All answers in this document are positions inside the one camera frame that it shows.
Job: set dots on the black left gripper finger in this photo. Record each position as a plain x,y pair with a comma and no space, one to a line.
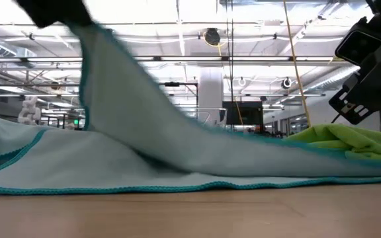
55,11

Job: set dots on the green microfiber towel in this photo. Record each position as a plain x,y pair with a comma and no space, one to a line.
352,139

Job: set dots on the white robot figure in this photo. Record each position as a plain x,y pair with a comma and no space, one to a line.
29,110

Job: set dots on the ceiling light strip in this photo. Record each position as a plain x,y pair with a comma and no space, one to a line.
210,59

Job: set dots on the white building column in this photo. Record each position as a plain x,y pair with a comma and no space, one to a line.
211,89

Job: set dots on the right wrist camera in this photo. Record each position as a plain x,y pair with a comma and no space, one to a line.
356,44

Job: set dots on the black wall screen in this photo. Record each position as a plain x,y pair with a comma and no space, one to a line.
250,112

